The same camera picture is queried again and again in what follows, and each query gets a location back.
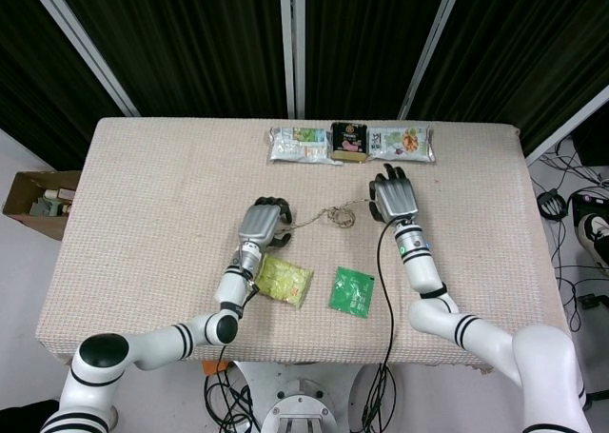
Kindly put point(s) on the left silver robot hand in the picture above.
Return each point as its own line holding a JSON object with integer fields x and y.
{"x": 259, "y": 223}

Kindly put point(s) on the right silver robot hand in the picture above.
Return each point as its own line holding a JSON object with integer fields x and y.
{"x": 396, "y": 196}

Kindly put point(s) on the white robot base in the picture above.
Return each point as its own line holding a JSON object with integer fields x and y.
{"x": 300, "y": 399}

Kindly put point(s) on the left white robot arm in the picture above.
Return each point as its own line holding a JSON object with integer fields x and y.
{"x": 157, "y": 330}

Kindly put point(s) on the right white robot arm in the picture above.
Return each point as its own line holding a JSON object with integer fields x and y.
{"x": 480, "y": 333}

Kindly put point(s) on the white snack bag orange picture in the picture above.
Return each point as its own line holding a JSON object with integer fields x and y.
{"x": 399, "y": 143}

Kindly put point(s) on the yellow snack packet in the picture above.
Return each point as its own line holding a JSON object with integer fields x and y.
{"x": 284, "y": 280}

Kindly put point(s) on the black snack box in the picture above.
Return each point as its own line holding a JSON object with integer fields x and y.
{"x": 349, "y": 143}

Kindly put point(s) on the beige woven tablecloth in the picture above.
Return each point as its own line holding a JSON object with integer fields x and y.
{"x": 190, "y": 204}

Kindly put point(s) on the white and green snack bag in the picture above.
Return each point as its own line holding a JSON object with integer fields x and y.
{"x": 300, "y": 143}

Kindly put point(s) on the green sachet packet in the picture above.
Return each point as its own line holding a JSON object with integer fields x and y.
{"x": 352, "y": 293}

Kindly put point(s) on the black and white sneaker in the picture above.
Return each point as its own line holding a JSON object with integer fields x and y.
{"x": 594, "y": 235}

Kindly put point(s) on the brown cardboard box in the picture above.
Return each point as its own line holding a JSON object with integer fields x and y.
{"x": 40, "y": 204}

